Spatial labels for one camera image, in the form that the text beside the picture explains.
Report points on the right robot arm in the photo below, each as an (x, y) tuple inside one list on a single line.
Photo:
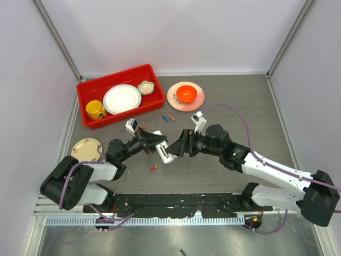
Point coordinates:
[(311, 194)]

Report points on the red plastic bin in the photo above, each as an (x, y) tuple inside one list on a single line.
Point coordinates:
[(96, 89)]

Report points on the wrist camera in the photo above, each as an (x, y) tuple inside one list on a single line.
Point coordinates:
[(199, 121), (131, 126)]

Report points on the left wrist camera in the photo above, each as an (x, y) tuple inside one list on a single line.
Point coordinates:
[(131, 126)]

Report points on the small dark object on floor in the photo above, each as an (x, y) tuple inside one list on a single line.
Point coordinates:
[(182, 252)]

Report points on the small flower-shaped bowl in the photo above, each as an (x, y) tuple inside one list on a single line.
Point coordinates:
[(146, 87)]

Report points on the cream floral plate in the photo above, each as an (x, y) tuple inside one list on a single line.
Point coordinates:
[(87, 150)]

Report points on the pink plate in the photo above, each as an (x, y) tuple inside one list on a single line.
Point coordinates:
[(181, 106)]

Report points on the black battery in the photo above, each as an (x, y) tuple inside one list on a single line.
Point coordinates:
[(164, 151)]

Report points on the white paper plate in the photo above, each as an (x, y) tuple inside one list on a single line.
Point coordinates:
[(121, 98)]

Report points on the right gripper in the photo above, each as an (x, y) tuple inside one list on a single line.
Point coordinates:
[(185, 143)]

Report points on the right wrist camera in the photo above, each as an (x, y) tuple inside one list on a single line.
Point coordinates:
[(199, 121)]

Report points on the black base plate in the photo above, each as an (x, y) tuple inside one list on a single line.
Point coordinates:
[(179, 206)]

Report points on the white cable duct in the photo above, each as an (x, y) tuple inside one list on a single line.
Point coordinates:
[(95, 220)]

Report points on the yellow mug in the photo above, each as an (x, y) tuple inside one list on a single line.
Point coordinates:
[(95, 110)]

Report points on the orange red battery low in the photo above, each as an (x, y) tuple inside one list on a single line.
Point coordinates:
[(153, 168)]

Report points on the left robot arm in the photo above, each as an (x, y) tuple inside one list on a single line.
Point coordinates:
[(72, 182)]

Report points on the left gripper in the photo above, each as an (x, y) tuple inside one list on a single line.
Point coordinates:
[(149, 140)]

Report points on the orange bowl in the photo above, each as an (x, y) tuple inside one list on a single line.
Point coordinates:
[(186, 93)]

